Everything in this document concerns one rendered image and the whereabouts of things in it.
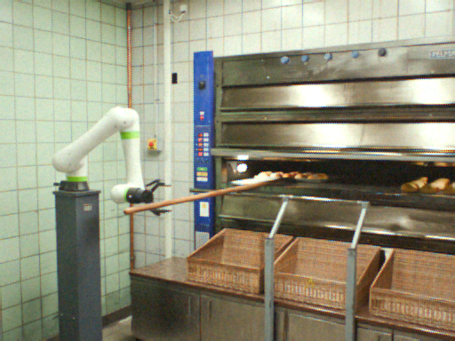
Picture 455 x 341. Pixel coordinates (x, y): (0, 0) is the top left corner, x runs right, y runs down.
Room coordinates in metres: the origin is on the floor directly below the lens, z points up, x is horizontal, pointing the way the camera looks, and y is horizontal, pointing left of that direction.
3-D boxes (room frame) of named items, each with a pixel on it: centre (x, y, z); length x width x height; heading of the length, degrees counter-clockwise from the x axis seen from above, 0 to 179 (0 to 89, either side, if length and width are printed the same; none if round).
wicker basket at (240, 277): (3.26, -0.09, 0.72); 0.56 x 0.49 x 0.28; 57
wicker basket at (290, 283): (2.95, -0.59, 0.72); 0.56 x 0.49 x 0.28; 59
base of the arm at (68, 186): (3.01, 0.96, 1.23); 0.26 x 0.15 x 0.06; 58
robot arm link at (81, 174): (2.97, 0.91, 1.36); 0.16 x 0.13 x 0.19; 172
